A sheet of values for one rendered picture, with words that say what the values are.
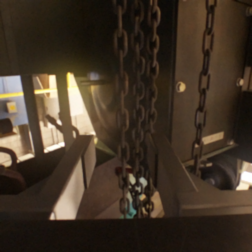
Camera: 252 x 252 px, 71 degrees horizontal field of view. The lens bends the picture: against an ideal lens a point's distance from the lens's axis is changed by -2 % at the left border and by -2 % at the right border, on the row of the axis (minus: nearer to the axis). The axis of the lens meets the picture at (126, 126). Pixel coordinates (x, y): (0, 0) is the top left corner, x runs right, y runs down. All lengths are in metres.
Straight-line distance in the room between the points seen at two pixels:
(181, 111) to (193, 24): 0.14
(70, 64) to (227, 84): 0.53
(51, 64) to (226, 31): 0.52
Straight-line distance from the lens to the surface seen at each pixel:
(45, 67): 0.68
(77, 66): 0.75
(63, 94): 0.72
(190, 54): 0.34
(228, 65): 0.43
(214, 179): 1.31
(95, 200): 0.99
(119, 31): 0.23
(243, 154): 0.68
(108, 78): 0.46
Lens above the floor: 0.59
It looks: 18 degrees up
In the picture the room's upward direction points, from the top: 179 degrees clockwise
